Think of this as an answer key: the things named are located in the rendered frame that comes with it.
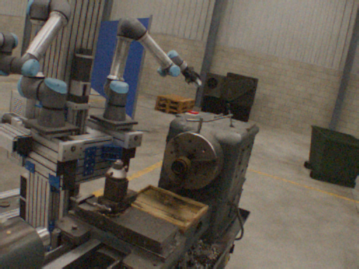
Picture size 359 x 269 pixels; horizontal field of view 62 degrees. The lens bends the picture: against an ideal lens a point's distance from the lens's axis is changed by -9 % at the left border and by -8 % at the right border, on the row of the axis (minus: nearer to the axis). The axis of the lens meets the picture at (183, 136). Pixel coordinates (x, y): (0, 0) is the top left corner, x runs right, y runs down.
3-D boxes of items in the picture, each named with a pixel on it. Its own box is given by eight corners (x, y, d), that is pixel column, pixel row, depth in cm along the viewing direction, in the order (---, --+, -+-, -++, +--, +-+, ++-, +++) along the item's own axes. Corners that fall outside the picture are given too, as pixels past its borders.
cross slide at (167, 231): (95, 199, 144) (95, 190, 143) (178, 235, 128) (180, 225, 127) (69, 211, 129) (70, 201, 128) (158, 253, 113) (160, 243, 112)
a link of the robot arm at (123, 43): (105, 99, 205) (124, 15, 194) (100, 94, 218) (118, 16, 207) (123, 101, 211) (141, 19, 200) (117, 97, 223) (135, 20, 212)
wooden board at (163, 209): (148, 190, 182) (149, 183, 181) (207, 211, 169) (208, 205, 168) (117, 207, 154) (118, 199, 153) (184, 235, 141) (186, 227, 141)
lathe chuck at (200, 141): (165, 175, 193) (175, 124, 186) (214, 192, 182) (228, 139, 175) (158, 178, 185) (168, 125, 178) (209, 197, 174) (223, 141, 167)
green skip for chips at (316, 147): (300, 162, 683) (310, 125, 664) (340, 171, 670) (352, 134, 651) (312, 182, 554) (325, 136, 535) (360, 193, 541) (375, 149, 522)
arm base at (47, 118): (31, 120, 160) (33, 102, 158) (54, 119, 173) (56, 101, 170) (48, 128, 153) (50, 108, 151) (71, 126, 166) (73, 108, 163)
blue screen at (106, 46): (76, 93, 985) (88, 17, 931) (101, 95, 1025) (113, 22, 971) (112, 129, 641) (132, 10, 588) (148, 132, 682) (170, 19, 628)
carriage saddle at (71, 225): (95, 209, 147) (96, 197, 146) (184, 249, 130) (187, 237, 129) (48, 232, 120) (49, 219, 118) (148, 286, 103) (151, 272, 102)
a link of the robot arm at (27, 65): (83, 12, 157) (36, 84, 133) (64, 10, 158) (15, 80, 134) (77, -6, 147) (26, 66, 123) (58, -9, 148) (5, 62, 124)
